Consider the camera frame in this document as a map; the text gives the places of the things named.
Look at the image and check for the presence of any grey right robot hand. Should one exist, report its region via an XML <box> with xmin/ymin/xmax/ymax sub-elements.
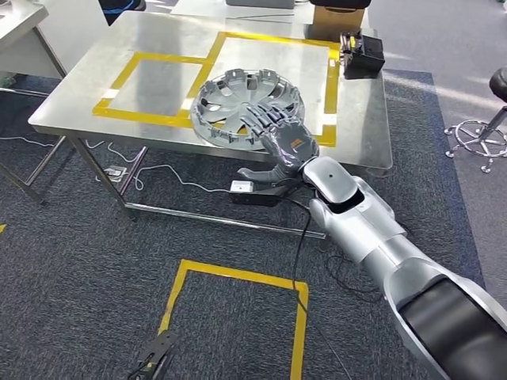
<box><xmin>236</xmin><ymin>102</ymin><xmax>320</xmax><ymax>185</ymax></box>

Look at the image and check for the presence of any silver wheel hubcap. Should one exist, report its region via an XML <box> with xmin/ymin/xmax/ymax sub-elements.
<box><xmin>190</xmin><ymin>68</ymin><xmax>306</xmax><ymax>153</ymax></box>

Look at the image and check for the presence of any dark metal part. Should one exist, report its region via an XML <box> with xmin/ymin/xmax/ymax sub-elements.
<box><xmin>339</xmin><ymin>31</ymin><xmax>386</xmax><ymax>81</ymax></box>

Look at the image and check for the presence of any steel workbench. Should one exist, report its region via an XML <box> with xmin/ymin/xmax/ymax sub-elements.
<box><xmin>28</xmin><ymin>10</ymin><xmax>394</xmax><ymax>241</ymax></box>

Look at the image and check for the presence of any brown cardboard box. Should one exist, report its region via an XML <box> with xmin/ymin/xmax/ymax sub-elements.
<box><xmin>311</xmin><ymin>5</ymin><xmax>366</xmax><ymax>33</ymax></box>

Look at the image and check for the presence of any grey equipment case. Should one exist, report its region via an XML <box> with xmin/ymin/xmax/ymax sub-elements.
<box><xmin>225</xmin><ymin>0</ymin><xmax>296</xmax><ymax>10</ymax></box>

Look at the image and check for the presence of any black case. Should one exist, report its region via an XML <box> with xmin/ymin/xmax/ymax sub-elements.
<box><xmin>310</xmin><ymin>0</ymin><xmax>373</xmax><ymax>13</ymax></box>

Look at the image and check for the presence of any white table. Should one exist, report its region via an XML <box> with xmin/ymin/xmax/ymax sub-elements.
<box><xmin>170</xmin><ymin>0</ymin><xmax>316</xmax><ymax>25</ymax></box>

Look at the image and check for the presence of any small white power strip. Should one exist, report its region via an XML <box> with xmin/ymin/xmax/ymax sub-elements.
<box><xmin>104</xmin><ymin>165</ymin><xmax>128</xmax><ymax>183</ymax></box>

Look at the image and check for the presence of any chrome stool base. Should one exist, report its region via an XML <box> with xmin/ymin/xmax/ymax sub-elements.
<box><xmin>443</xmin><ymin>104</ymin><xmax>507</xmax><ymax>175</ymax></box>

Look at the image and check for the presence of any person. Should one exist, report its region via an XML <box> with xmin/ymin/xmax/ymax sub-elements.
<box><xmin>97</xmin><ymin>0</ymin><xmax>147</xmax><ymax>26</ymax></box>

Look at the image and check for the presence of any black stool seat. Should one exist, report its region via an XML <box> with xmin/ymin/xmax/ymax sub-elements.
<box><xmin>488</xmin><ymin>66</ymin><xmax>507</xmax><ymax>104</ymax></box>

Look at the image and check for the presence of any white partition panel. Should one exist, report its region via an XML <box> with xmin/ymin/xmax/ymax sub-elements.
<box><xmin>37</xmin><ymin>0</ymin><xmax>110</xmax><ymax>74</ymax></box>

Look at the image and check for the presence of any steel table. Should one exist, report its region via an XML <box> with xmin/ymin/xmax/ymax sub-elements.
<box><xmin>0</xmin><ymin>0</ymin><xmax>68</xmax><ymax>206</ymax></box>

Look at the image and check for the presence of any black camera cable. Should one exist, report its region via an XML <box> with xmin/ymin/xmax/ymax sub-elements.
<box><xmin>284</xmin><ymin>196</ymin><xmax>354</xmax><ymax>380</ymax></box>

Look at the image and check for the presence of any white floor cable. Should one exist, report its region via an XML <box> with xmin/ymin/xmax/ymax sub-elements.
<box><xmin>85</xmin><ymin>139</ymin><xmax>144</xmax><ymax>192</ymax></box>
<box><xmin>0</xmin><ymin>135</ymin><xmax>55</xmax><ymax>150</ymax></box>
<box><xmin>133</xmin><ymin>163</ymin><xmax>231</xmax><ymax>194</ymax></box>

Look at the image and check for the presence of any black floor cable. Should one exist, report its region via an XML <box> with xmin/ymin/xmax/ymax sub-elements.
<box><xmin>323</xmin><ymin>250</ymin><xmax>385</xmax><ymax>306</ymax></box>

